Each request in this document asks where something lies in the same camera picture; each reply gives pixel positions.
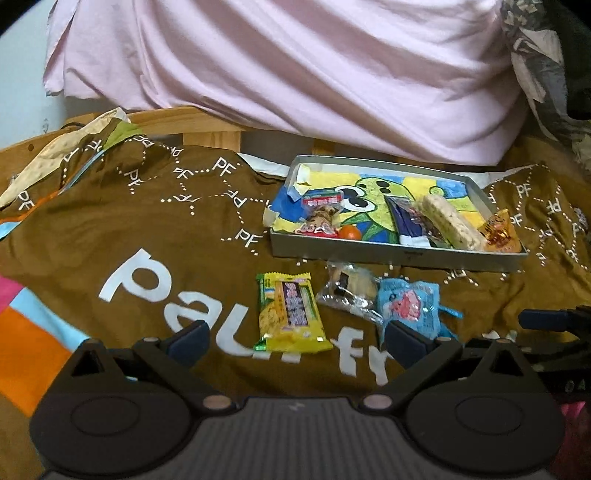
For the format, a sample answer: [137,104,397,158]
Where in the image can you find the rice cracker bar packet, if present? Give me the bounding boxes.
[418,194,486,252]

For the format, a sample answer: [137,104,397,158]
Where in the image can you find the orange mandarin fruit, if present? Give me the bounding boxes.
[338,225,363,240]

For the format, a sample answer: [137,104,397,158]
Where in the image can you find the brown printed blanket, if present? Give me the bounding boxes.
[0,108,591,480]

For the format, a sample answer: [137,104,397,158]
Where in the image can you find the quail egg snack packet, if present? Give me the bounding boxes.
[295,189,344,238]

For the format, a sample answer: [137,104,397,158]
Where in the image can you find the orange small snack packet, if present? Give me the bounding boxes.
[478,209,522,254]

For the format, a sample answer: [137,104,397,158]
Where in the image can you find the grey floral patterned fabric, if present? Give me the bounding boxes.
[500,1,590,169]

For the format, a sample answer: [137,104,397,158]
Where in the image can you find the grey tray with cartoon drawing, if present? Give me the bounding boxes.
[263,155,527,272]

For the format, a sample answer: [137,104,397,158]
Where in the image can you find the pink bed sheet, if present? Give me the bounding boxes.
[43,1,528,166]

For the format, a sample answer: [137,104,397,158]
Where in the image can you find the clear wrapped pastry packet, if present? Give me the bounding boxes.
[315,261,382,325]

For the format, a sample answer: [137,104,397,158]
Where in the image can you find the light blue snack packet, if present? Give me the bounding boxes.
[377,278,464,340]

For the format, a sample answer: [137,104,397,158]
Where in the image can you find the yellow green snack packet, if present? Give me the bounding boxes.
[253,272,332,354]

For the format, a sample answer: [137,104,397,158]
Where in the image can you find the dark blue stick packet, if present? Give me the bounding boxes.
[385,196,424,248]

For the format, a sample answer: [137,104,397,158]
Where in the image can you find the dark chocolate snack packet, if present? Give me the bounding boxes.
[410,202,451,249]

